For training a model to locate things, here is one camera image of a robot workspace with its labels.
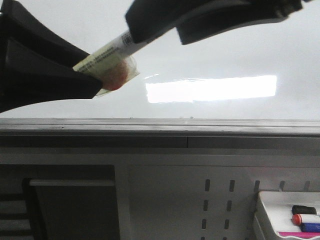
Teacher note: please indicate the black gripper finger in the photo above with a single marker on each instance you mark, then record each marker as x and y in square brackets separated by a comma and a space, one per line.
[36, 65]
[196, 20]

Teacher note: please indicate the white black-tipped whiteboard marker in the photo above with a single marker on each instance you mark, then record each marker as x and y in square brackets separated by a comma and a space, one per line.
[112, 64]

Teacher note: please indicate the grey aluminium whiteboard tray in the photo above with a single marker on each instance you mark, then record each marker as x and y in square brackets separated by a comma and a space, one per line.
[160, 133]

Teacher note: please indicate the white whiteboard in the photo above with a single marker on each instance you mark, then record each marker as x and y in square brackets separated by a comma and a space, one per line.
[266, 71]

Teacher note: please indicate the dark shelf compartment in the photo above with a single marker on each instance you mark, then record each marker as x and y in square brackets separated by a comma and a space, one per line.
[58, 202]

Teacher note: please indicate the white slotted pegboard panel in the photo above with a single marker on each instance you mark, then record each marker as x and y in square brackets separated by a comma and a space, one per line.
[203, 197]

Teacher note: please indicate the white marker storage tray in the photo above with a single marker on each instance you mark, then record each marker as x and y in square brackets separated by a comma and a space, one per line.
[274, 213]

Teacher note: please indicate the black capped marker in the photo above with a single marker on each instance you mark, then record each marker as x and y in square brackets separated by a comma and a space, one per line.
[302, 209]

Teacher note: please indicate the red capped marker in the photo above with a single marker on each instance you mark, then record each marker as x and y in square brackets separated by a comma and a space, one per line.
[299, 219]

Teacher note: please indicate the blue capped marker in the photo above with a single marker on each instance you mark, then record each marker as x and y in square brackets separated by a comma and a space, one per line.
[308, 227]

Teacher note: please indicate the pink eraser edge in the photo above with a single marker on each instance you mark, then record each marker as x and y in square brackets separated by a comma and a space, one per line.
[304, 235]

